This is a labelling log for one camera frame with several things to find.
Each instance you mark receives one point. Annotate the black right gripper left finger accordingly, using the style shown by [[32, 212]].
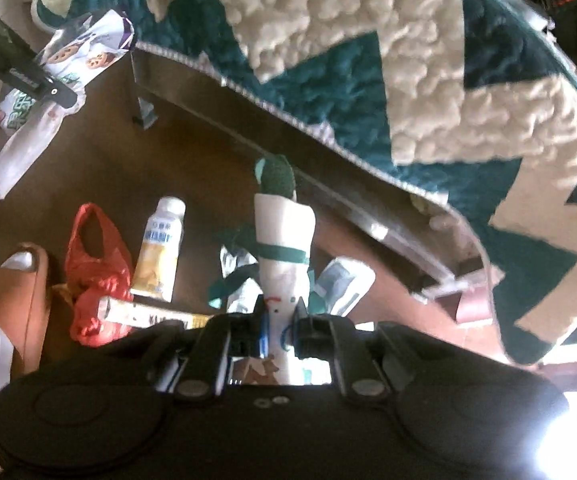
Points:
[[206, 369]]

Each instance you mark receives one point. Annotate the orange slipper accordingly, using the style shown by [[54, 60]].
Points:
[[25, 306]]

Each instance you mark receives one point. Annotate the green and cream zigzag quilt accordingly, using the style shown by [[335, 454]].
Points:
[[460, 101]]

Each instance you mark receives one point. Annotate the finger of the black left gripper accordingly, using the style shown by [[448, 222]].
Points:
[[36, 82]]

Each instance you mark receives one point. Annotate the red plastic bag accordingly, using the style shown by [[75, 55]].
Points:
[[90, 278]]

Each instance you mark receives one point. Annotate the white cookie snack wrapper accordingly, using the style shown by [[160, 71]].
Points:
[[77, 53]]

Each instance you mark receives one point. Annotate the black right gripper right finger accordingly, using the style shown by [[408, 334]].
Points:
[[335, 340]]

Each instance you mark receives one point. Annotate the metal bed frame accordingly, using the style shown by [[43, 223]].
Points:
[[291, 155]]

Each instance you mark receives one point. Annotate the yellow white snack box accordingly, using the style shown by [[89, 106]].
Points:
[[143, 316]]

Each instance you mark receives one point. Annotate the white yellow drink bottle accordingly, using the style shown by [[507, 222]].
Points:
[[156, 269]]

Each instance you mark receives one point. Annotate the crumpled white green wrapper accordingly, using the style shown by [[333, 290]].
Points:
[[337, 290]]

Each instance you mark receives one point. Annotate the white paper cup with green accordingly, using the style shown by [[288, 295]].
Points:
[[284, 230]]

